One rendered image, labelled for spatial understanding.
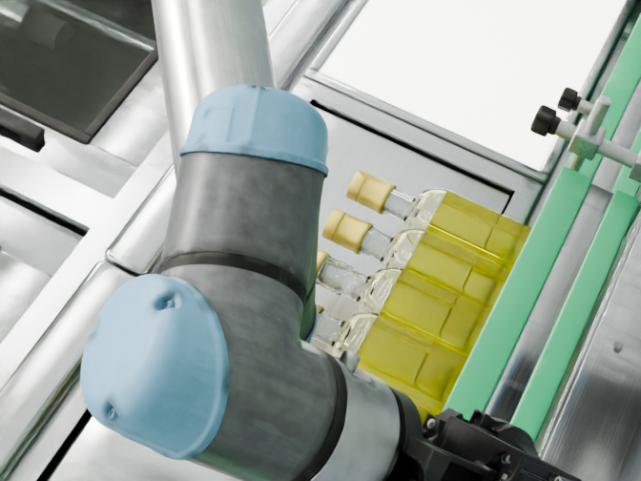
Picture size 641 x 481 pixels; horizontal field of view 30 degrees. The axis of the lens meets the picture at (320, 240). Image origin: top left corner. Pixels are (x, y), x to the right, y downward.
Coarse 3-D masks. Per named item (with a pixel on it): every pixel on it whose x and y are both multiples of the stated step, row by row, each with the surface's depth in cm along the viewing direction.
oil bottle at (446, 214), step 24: (432, 192) 126; (408, 216) 126; (432, 216) 124; (456, 216) 125; (480, 216) 125; (504, 216) 126; (456, 240) 124; (480, 240) 123; (504, 240) 124; (504, 264) 123
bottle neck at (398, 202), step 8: (392, 192) 127; (400, 192) 128; (392, 200) 127; (400, 200) 127; (408, 200) 127; (384, 208) 128; (392, 208) 127; (400, 208) 127; (392, 216) 128; (400, 216) 127
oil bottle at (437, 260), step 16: (400, 240) 123; (416, 240) 123; (432, 240) 123; (448, 240) 123; (384, 256) 123; (400, 256) 122; (416, 256) 122; (432, 256) 122; (448, 256) 122; (464, 256) 122; (480, 256) 123; (416, 272) 121; (432, 272) 121; (448, 272) 121; (464, 272) 121; (480, 272) 121; (496, 272) 122; (448, 288) 120; (464, 288) 120; (480, 288) 120; (496, 288) 120; (480, 304) 120
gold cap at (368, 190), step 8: (360, 176) 128; (368, 176) 128; (352, 184) 128; (360, 184) 127; (368, 184) 127; (376, 184) 127; (384, 184) 128; (392, 184) 128; (352, 192) 128; (360, 192) 128; (368, 192) 127; (376, 192) 127; (384, 192) 127; (360, 200) 128; (368, 200) 128; (376, 200) 127; (384, 200) 127; (376, 208) 128
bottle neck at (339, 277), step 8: (328, 256) 122; (328, 264) 121; (336, 264) 121; (344, 264) 122; (320, 272) 121; (328, 272) 121; (336, 272) 121; (344, 272) 121; (352, 272) 121; (360, 272) 122; (320, 280) 121; (328, 280) 121; (336, 280) 121; (344, 280) 121; (352, 280) 121; (360, 280) 121; (328, 288) 122; (336, 288) 121; (344, 288) 121; (352, 288) 121; (360, 288) 120; (352, 296) 121
